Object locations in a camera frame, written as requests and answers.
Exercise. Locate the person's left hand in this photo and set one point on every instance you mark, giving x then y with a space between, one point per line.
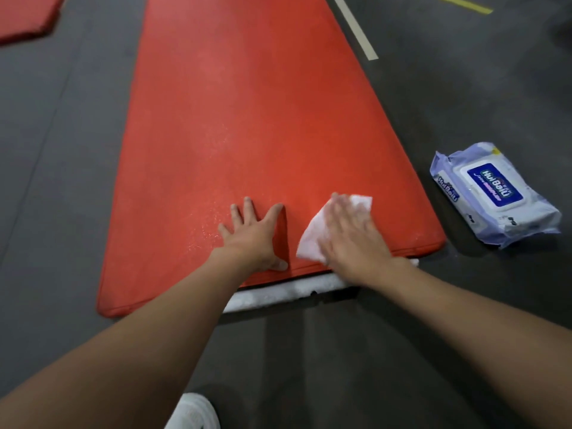
252 241

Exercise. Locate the person's right hand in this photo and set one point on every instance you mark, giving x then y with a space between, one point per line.
357 245

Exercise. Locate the white wet wipe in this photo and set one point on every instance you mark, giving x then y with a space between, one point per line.
310 241

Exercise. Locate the red mat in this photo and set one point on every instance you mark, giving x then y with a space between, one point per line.
268 107
27 15

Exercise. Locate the pale blue wipes pack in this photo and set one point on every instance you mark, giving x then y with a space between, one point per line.
496 196

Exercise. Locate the person's right forearm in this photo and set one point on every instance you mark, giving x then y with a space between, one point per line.
491 330

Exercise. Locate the person's left forearm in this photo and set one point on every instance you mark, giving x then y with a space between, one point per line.
116 357

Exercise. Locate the white fluffy padding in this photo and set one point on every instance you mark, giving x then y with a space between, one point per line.
277 294

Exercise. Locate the white shoe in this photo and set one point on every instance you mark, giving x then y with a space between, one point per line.
192 413

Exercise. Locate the yellow tape strip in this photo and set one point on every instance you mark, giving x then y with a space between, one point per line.
462 4

